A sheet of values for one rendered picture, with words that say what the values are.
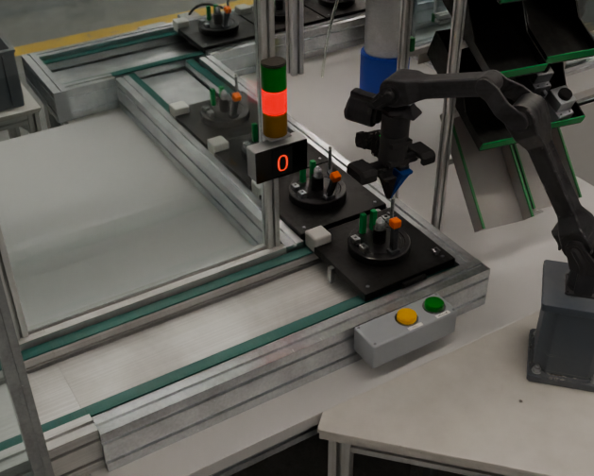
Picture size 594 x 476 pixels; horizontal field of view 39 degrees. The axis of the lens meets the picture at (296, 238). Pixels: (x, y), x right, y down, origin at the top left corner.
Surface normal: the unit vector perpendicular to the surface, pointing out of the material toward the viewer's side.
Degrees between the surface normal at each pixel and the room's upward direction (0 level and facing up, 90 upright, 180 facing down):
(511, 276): 0
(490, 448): 0
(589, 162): 90
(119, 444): 90
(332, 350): 90
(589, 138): 90
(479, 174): 45
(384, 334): 0
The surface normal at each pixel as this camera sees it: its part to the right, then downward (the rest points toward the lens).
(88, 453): 0.52, 0.50
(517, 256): -0.01, -0.81
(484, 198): 0.25, -0.19
